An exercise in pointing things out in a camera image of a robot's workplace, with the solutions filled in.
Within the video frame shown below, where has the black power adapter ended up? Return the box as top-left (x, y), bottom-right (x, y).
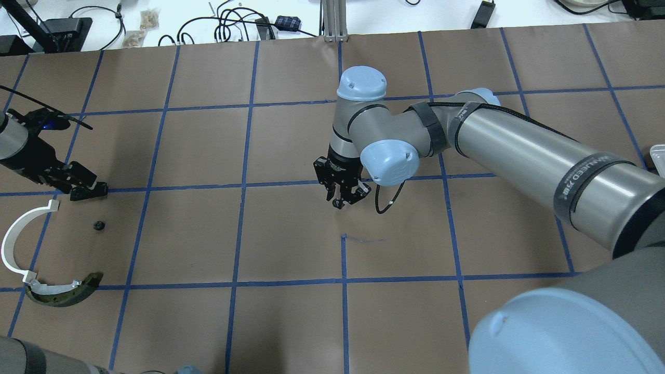
top-left (470, 1), bottom-right (496, 29)

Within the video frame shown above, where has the olive brake shoe part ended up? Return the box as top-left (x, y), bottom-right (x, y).
top-left (25, 272), bottom-right (103, 308)

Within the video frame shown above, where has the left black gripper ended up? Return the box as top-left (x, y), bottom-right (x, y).
top-left (1, 108), bottom-right (109, 202)

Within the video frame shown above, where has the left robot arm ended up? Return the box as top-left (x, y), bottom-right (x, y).
top-left (1, 108), bottom-right (109, 202)

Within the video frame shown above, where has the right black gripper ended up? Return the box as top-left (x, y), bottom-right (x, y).
top-left (313, 146), bottom-right (372, 210)

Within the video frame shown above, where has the white curved plastic part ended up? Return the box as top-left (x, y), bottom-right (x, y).
top-left (2, 199), bottom-right (61, 285)

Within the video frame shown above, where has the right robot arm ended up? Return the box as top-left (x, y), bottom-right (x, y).
top-left (313, 66), bottom-right (664, 373)

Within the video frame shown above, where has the aluminium frame post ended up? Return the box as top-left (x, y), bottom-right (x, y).
top-left (319, 1), bottom-right (349, 43)

